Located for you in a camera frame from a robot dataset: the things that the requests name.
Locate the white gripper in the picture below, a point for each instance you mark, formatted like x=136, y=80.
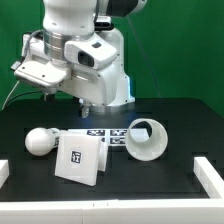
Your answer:
x=87, y=71

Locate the white lamp base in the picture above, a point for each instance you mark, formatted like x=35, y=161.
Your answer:
x=80, y=157

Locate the white lamp bulb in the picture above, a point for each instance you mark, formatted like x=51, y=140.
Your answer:
x=40, y=141

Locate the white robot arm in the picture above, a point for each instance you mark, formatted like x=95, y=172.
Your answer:
x=84, y=20

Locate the white lamp shade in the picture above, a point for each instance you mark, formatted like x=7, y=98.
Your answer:
x=143, y=146

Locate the white tag sheet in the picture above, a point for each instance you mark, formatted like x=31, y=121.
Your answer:
x=115, y=137

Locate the white left border block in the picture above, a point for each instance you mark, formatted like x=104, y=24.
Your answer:
x=4, y=171

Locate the white right border rail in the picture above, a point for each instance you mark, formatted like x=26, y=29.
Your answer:
x=209, y=178

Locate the white border rail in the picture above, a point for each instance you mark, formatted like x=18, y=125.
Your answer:
x=166, y=211
x=209, y=178

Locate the white front border rail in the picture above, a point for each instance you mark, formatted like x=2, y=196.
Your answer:
x=166, y=211

